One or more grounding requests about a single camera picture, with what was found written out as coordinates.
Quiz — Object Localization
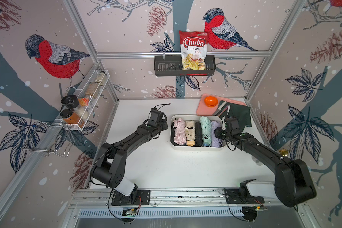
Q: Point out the pink umbrella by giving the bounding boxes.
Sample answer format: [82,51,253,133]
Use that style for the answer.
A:
[173,118,187,146]

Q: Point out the beige umbrella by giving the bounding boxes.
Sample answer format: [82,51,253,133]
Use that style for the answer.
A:
[185,121,196,147]

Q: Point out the black umbrella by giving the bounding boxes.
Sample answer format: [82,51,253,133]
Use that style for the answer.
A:
[195,122,203,147]

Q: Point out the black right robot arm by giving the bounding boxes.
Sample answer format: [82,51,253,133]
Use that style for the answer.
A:
[212,118,317,208]

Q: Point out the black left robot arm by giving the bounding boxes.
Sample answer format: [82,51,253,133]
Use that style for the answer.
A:
[90,107,168,199]

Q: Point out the white plastic storage box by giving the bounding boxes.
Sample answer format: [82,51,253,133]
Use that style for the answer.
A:
[169,115,227,152]

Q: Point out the dark green cloth napkin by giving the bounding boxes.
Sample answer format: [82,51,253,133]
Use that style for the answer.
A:
[217,103,252,131]

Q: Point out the orange plastic bowl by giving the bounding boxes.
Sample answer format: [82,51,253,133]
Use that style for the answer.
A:
[204,96,219,107]

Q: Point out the pink plastic tray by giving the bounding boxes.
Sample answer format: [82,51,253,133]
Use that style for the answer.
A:
[196,94,246,116]

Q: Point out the glass spice jars row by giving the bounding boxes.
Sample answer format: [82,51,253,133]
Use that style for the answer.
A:
[78,71,106,106]

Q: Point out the red cassava chips bag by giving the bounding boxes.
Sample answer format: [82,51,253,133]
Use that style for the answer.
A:
[179,31,208,70]

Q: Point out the orange spice jar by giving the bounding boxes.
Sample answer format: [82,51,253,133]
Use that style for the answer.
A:
[60,109,84,127]

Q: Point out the black lid spice grinder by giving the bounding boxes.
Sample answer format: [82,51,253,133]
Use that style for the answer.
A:
[61,95,79,109]

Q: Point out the white handled kitchen knife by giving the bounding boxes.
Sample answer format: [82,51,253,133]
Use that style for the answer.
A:
[213,102,227,116]

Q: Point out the black wire wall basket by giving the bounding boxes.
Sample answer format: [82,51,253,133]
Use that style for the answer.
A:
[154,56,216,77]

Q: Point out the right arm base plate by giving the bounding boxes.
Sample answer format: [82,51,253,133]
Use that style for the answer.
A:
[221,188,265,205]

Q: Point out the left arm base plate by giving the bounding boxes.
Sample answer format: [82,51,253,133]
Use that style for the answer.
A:
[111,190,151,206]

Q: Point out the white wire spice rack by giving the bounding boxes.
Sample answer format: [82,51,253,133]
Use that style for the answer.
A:
[45,69,109,135]

